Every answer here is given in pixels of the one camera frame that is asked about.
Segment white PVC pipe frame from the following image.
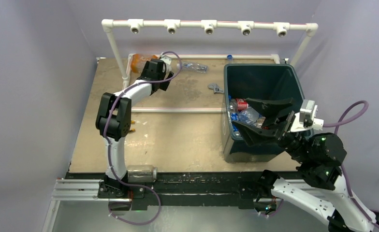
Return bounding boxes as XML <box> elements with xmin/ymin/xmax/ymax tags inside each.
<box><xmin>101</xmin><ymin>19</ymin><xmax>319</xmax><ymax>113</ymax></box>

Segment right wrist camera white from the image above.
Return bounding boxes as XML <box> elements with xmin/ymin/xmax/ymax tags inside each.
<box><xmin>289</xmin><ymin>99</ymin><xmax>324</xmax><ymax>132</ymax></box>

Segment orange label bottle far corner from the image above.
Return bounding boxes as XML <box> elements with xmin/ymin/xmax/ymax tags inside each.
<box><xmin>130</xmin><ymin>54</ymin><xmax>159</xmax><ymax>73</ymax></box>

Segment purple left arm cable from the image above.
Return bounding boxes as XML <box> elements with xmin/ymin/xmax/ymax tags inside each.
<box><xmin>102</xmin><ymin>50</ymin><xmax>183</xmax><ymax>226</ymax></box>

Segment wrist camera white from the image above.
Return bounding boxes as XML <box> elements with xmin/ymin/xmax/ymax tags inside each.
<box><xmin>289</xmin><ymin>99</ymin><xmax>324</xmax><ymax>132</ymax></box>
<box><xmin>160</xmin><ymin>54</ymin><xmax>173</xmax><ymax>66</ymax></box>

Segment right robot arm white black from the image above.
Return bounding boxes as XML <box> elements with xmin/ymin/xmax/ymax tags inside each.
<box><xmin>233</xmin><ymin>98</ymin><xmax>379</xmax><ymax>232</ymax></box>

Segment clear bottle red cap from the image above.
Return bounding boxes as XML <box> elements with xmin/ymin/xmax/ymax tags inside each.
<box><xmin>229</xmin><ymin>98</ymin><xmax>249</xmax><ymax>112</ymax></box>

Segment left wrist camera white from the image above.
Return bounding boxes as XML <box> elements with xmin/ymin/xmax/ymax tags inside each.
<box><xmin>160</xmin><ymin>54</ymin><xmax>173</xmax><ymax>66</ymax></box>

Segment dark green plastic bin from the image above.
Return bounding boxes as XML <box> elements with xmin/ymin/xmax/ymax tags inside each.
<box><xmin>221</xmin><ymin>63</ymin><xmax>305</xmax><ymax>163</ymax></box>

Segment clear crushed bottle front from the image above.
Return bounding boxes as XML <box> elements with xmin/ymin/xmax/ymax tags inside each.
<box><xmin>127</xmin><ymin>165</ymin><xmax>158</xmax><ymax>183</ymax></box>

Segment clear bottle blue label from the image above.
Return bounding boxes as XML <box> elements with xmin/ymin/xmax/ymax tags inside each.
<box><xmin>231</xmin><ymin>107</ymin><xmax>261</xmax><ymax>125</ymax></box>

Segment yellow black pliers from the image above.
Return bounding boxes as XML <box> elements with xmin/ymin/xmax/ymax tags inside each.
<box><xmin>129</xmin><ymin>120</ymin><xmax>136</xmax><ymax>133</ymax></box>

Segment clear crushed bottle back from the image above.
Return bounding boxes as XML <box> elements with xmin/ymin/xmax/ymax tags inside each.
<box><xmin>176</xmin><ymin>62</ymin><xmax>208</xmax><ymax>73</ymax></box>

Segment clear crushed bottle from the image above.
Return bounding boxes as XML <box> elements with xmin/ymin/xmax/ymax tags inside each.
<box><xmin>176</xmin><ymin>62</ymin><xmax>208</xmax><ymax>73</ymax></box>
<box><xmin>127</xmin><ymin>165</ymin><xmax>158</xmax><ymax>183</ymax></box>

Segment black table front rail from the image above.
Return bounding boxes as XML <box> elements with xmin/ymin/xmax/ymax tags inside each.
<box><xmin>97</xmin><ymin>172</ymin><xmax>302</xmax><ymax>211</ymax></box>

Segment large orange label crushed bottle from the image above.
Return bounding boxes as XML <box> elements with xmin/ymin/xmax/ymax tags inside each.
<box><xmin>252</xmin><ymin>116</ymin><xmax>265</xmax><ymax>128</ymax></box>

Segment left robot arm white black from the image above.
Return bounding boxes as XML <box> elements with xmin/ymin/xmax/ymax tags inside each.
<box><xmin>95</xmin><ymin>57</ymin><xmax>175</xmax><ymax>198</ymax></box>

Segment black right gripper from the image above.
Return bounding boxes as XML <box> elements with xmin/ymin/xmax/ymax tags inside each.
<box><xmin>230</xmin><ymin>96</ymin><xmax>309</xmax><ymax>162</ymax></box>

